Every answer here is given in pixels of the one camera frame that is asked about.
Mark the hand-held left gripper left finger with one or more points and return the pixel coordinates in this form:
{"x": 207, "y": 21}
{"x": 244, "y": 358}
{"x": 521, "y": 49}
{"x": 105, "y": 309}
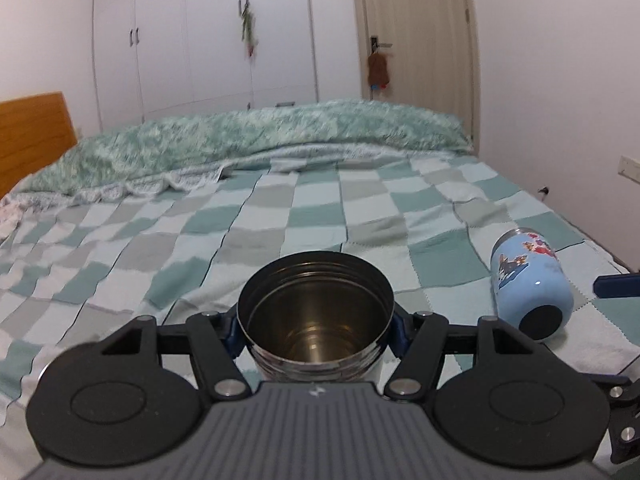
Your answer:
{"x": 231, "y": 336}

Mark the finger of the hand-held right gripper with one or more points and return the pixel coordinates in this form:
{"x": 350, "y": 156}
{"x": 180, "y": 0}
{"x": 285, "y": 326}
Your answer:
{"x": 627, "y": 430}
{"x": 617, "y": 286}

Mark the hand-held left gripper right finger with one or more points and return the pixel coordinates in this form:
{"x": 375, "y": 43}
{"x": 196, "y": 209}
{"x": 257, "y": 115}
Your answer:
{"x": 400, "y": 334}

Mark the stainless steel cup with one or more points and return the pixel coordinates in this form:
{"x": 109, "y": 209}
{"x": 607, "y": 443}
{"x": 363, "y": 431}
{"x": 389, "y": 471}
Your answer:
{"x": 312, "y": 310}

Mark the light blue printed cup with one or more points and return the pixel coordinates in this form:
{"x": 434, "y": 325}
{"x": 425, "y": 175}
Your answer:
{"x": 532, "y": 280}

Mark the green checkered blanket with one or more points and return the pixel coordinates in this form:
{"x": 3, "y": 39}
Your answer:
{"x": 165, "y": 260}

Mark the green floral duvet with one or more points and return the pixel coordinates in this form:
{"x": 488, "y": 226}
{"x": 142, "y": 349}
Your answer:
{"x": 240, "y": 137}

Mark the white lace cloth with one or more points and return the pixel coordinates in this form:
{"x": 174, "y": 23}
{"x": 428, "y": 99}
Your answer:
{"x": 12, "y": 212}

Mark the brown plush toy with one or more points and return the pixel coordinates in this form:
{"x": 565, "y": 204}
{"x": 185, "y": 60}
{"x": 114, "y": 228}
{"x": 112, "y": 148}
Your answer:
{"x": 378, "y": 70}

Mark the wooden headboard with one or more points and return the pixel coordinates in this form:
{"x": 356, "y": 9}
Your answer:
{"x": 32, "y": 135}

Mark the white wardrobe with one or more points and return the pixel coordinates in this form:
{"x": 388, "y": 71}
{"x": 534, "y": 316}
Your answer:
{"x": 200, "y": 35}

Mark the green hanging ornament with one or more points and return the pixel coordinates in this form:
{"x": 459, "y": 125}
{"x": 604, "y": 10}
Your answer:
{"x": 248, "y": 27}

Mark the cream door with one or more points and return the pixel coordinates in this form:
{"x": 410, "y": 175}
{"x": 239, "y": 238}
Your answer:
{"x": 415, "y": 25}

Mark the white wall socket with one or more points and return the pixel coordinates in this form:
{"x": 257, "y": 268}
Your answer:
{"x": 630, "y": 168}

